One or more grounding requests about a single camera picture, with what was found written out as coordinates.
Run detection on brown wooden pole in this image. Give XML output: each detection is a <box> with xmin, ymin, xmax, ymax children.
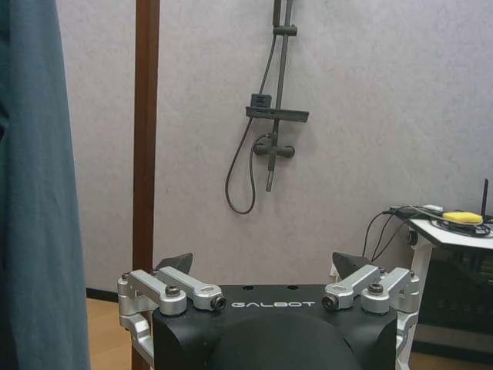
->
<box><xmin>130</xmin><ymin>0</ymin><xmax>161</xmax><ymax>370</ymax></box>

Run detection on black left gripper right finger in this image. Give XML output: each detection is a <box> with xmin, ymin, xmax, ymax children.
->
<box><xmin>322</xmin><ymin>251</ymin><xmax>421</xmax><ymax>370</ymax></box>

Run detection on dark grey shower rail set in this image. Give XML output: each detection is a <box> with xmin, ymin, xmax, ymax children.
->
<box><xmin>244</xmin><ymin>0</ymin><xmax>310</xmax><ymax>192</ymax></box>

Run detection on yellow object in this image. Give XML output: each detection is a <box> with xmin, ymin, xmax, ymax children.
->
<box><xmin>441</xmin><ymin>210</ymin><xmax>483</xmax><ymax>224</ymax></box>

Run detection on blue garment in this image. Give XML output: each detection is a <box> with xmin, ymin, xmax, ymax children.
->
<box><xmin>0</xmin><ymin>0</ymin><xmax>92</xmax><ymax>370</ymax></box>

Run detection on dark shower hose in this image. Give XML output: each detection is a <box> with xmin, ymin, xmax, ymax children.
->
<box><xmin>224</xmin><ymin>34</ymin><xmax>277</xmax><ymax>214</ymax></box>

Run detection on black cabinet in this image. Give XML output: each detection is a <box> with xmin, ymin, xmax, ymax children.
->
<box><xmin>412</xmin><ymin>246</ymin><xmax>493</xmax><ymax>355</ymax></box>

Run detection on black cable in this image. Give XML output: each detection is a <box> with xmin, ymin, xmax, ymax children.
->
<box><xmin>364</xmin><ymin>209</ymin><xmax>401</xmax><ymax>261</ymax></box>

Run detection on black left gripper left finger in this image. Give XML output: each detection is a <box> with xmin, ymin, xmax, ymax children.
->
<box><xmin>116</xmin><ymin>252</ymin><xmax>226</xmax><ymax>370</ymax></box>

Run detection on black antenna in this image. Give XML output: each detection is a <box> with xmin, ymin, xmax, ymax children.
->
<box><xmin>480</xmin><ymin>177</ymin><xmax>489</xmax><ymax>219</ymax></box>

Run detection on white desk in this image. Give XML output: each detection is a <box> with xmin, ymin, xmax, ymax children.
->
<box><xmin>397</xmin><ymin>215</ymin><xmax>493</xmax><ymax>370</ymax></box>

